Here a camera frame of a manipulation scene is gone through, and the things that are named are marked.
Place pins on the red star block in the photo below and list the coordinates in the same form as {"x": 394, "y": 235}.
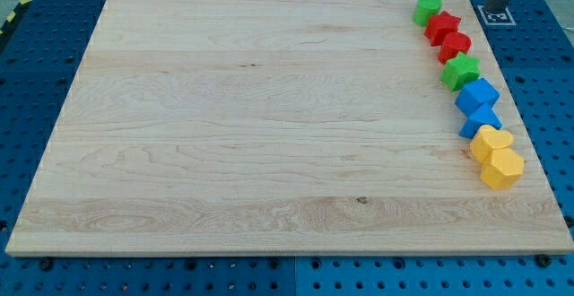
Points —
{"x": 439, "y": 25}

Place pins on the black bolt front right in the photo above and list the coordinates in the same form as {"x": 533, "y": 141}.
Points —
{"x": 543, "y": 261}

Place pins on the black bolt front left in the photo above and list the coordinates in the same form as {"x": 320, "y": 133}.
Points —
{"x": 45, "y": 264}

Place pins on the yellow black hazard tape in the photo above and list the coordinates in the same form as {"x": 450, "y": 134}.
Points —
{"x": 14, "y": 17}

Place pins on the blue triangle block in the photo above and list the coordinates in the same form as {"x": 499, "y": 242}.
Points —
{"x": 483, "y": 115}

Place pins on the yellow hexagon block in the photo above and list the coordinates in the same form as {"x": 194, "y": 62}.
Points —
{"x": 502, "y": 169}

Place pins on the green star block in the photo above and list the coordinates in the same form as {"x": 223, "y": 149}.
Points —
{"x": 460, "y": 70}

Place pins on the blue cube block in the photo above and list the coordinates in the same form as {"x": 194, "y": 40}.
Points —
{"x": 475, "y": 94}

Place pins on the green cylinder block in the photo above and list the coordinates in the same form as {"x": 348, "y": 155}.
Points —
{"x": 424, "y": 9}

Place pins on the yellow heart block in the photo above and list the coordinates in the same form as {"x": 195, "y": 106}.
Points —
{"x": 488, "y": 139}

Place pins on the black bolt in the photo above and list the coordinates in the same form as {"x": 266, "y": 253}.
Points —
{"x": 543, "y": 261}
{"x": 45, "y": 264}

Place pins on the white fiducial marker tag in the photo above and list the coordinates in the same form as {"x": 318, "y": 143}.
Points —
{"x": 501, "y": 19}

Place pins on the red cylinder block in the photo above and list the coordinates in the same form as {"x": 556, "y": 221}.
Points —
{"x": 452, "y": 44}

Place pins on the light wooden board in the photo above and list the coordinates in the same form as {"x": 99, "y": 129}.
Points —
{"x": 275, "y": 127}

